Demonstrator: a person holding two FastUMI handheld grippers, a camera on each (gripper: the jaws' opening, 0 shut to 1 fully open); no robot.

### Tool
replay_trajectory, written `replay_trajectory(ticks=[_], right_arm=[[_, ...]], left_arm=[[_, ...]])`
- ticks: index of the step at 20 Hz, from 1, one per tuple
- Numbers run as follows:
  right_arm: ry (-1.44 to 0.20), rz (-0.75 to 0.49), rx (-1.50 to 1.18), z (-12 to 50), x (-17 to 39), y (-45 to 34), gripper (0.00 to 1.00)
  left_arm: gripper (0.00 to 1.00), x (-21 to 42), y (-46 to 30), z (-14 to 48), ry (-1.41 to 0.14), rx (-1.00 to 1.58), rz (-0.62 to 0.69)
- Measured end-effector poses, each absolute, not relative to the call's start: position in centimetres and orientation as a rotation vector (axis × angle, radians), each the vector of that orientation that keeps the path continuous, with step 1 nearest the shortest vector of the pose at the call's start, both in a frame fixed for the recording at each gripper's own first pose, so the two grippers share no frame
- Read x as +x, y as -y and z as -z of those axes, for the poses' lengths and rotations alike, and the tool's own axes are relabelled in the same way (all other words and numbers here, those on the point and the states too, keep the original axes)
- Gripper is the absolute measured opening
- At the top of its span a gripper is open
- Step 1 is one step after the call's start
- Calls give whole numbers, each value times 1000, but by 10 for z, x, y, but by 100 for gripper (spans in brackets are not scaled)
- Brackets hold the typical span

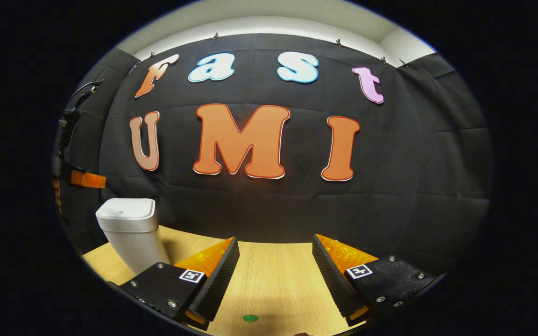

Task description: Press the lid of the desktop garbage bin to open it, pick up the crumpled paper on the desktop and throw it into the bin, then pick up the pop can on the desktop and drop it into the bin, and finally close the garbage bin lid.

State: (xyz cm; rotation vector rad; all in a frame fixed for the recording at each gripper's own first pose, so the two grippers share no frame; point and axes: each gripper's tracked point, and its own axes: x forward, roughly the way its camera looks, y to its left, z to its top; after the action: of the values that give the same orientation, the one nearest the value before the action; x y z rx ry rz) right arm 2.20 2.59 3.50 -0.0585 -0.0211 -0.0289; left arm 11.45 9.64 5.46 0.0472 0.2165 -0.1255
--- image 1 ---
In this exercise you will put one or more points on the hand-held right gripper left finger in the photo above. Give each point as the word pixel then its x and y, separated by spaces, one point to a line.
pixel 217 284

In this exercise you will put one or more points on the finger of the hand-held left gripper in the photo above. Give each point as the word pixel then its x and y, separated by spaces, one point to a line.
pixel 89 179

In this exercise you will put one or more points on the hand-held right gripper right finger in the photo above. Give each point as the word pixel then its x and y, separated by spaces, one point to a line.
pixel 332 280

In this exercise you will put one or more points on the green paper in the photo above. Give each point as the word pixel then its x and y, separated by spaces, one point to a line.
pixel 250 318

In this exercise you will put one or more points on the white desktop garbage bin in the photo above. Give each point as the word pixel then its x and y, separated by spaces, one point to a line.
pixel 131 233

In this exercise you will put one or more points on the wooden desktop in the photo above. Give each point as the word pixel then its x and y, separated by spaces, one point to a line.
pixel 273 275

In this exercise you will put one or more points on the black backdrop cloth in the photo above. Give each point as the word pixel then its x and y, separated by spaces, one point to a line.
pixel 390 196

